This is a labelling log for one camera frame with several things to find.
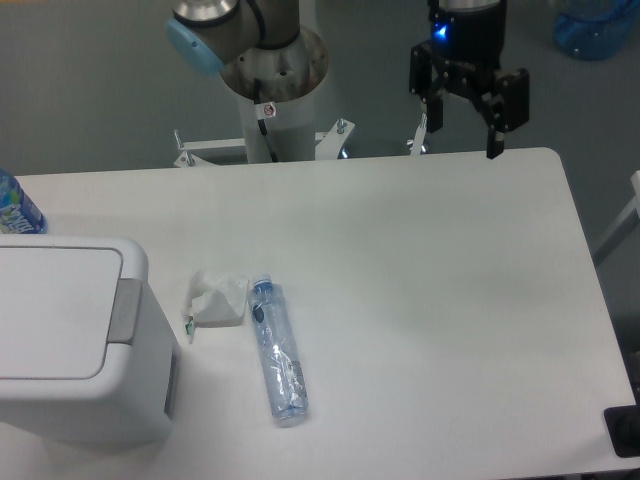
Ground white frame at right edge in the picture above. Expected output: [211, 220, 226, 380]
[591, 171, 639, 268]

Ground large blue water jug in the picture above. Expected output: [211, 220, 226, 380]
[552, 1, 639, 61]

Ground crumpled white tissue packet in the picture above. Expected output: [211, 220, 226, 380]
[181, 269, 249, 344]

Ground empty clear plastic bottle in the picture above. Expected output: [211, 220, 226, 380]
[248, 274, 309, 428]

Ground white trash can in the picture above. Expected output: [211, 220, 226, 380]
[1, 234, 181, 443]

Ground white trash can lid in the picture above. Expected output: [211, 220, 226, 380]
[1, 247, 122, 380]

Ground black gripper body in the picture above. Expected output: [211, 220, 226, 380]
[428, 1, 507, 98]

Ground blue label drink bottle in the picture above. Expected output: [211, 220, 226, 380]
[1, 169, 47, 234]

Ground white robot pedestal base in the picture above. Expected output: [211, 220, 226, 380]
[174, 26, 355, 168]

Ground grey robot arm blue cap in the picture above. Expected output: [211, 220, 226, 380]
[165, 1, 530, 163]

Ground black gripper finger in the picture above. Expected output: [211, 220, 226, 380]
[474, 68, 530, 159]
[409, 41, 452, 133]

